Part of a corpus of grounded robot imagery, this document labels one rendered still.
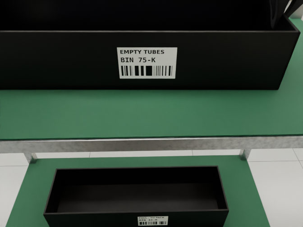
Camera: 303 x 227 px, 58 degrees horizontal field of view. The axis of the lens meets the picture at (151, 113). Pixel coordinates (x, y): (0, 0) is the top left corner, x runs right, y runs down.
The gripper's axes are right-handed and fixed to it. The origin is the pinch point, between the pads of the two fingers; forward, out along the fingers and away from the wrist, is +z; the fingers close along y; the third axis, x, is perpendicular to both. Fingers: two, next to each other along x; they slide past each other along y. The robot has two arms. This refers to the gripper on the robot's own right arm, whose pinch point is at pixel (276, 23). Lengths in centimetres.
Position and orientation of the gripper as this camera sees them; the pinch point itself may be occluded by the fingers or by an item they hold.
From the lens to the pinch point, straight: 56.8
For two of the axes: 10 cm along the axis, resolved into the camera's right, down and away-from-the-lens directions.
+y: -10.0, 0.1, 0.1
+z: 0.1, 7.3, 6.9
